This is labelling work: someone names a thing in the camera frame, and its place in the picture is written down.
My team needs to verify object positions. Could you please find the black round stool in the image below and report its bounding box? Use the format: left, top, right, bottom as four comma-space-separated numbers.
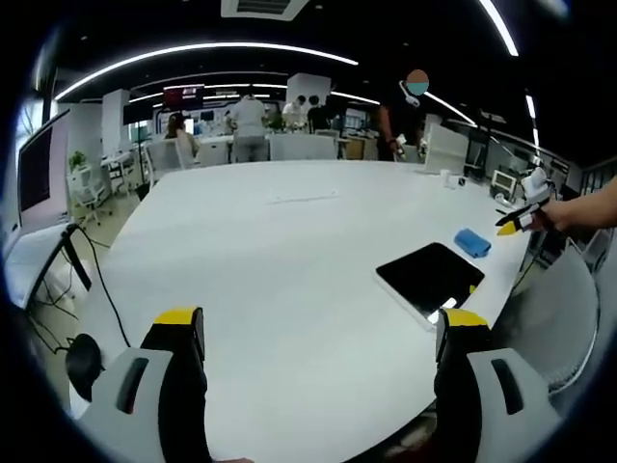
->
64, 333, 106, 403

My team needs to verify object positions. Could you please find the white mesh office chair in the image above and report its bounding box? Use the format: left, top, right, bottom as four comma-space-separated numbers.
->
489, 244, 602, 396

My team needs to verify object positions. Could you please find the black cable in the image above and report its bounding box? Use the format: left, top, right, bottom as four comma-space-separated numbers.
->
71, 223, 132, 348

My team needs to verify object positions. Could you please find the red wall screen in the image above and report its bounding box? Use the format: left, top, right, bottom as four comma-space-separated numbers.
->
162, 84, 205, 109

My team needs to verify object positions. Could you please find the small white display device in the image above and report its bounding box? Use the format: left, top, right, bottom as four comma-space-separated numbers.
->
490, 169, 519, 195

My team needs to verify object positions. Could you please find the large computer monitor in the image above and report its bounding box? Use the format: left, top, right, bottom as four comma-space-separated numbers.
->
13, 108, 71, 232

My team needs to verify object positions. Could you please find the blue cleaning cloth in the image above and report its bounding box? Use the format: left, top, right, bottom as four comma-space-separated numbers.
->
454, 228, 493, 259

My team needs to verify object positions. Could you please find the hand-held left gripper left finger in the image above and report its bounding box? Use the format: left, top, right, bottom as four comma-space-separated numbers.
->
75, 305, 216, 463

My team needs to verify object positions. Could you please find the person's right hand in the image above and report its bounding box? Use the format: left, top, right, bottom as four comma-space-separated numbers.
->
543, 200, 582, 233

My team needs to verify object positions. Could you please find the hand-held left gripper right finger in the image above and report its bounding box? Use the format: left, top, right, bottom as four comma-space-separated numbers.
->
433, 308, 566, 463

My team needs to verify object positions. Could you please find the white partition board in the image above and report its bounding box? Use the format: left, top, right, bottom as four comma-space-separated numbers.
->
421, 122, 470, 177

